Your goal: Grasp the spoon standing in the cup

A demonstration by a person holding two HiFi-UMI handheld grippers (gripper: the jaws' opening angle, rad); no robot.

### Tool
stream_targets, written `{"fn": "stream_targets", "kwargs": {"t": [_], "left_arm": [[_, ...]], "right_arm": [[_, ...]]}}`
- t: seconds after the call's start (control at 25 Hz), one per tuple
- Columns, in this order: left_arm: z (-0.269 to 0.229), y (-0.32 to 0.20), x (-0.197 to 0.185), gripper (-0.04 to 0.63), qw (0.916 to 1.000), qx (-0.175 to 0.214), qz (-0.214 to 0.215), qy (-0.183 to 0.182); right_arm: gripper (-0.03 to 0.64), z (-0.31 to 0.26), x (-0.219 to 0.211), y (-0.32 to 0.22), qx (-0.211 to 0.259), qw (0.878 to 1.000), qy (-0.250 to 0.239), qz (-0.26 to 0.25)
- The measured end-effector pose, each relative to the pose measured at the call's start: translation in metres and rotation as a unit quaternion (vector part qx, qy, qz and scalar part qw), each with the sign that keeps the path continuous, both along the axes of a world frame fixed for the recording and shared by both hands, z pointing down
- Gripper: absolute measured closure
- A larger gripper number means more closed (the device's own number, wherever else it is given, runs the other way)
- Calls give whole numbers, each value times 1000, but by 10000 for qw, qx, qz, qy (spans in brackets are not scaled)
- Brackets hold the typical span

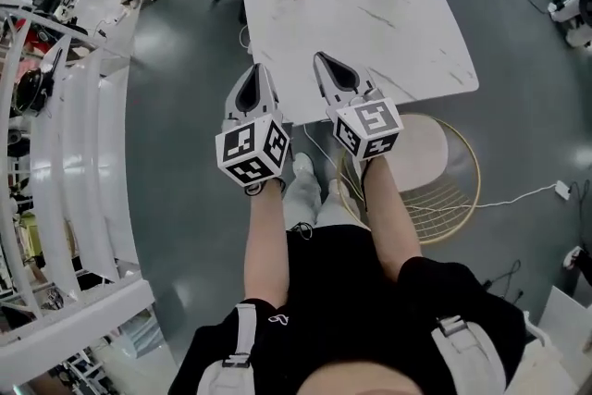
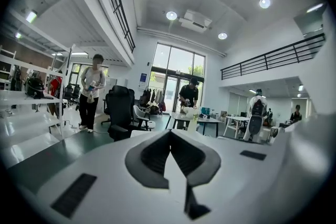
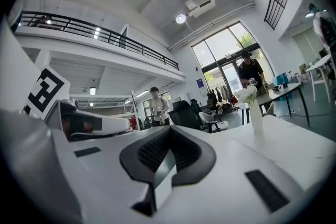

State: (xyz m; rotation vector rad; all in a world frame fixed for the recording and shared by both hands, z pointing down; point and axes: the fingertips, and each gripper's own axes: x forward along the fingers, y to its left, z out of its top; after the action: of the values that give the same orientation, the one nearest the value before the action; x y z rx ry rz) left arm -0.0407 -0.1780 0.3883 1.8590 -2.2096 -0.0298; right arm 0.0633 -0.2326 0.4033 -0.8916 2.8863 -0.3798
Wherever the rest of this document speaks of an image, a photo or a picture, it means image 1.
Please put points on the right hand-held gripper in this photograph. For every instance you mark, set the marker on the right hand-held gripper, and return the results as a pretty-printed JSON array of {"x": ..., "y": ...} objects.
[{"x": 370, "y": 125}]

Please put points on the white box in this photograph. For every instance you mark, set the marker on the white box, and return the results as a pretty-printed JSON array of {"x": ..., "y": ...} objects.
[{"x": 569, "y": 328}]

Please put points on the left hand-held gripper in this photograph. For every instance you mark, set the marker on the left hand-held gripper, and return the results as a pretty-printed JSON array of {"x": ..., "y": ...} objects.
[{"x": 250, "y": 148}]

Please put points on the pink chair with gold frame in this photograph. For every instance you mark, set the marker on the pink chair with gold frame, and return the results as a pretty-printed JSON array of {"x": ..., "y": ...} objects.
[{"x": 425, "y": 152}]

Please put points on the person's black shirt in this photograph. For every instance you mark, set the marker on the person's black shirt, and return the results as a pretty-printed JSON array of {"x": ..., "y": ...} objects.
[{"x": 333, "y": 291}]

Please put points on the person's light grey trousers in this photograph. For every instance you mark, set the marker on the person's light grey trousers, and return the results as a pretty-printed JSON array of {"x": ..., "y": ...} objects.
[{"x": 303, "y": 199}]

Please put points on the black round device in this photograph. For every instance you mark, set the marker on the black round device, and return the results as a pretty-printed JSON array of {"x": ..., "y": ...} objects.
[{"x": 32, "y": 83}]

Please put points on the white robot device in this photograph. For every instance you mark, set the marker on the white robot device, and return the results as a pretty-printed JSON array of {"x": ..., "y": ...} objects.
[{"x": 562, "y": 11}]

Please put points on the person's right forearm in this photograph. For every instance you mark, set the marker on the person's right forearm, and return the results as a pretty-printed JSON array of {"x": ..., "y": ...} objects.
[{"x": 388, "y": 217}]

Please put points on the person's white shoe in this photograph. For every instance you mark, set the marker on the person's white shoe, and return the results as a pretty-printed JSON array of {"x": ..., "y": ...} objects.
[
  {"x": 303, "y": 163},
  {"x": 334, "y": 189}
]

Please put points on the person's left forearm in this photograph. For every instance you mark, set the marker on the person's left forearm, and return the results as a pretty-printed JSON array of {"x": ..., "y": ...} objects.
[{"x": 266, "y": 245}]

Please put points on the white shelf rack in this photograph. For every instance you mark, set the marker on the white shelf rack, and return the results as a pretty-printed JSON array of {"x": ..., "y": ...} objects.
[{"x": 78, "y": 129}]

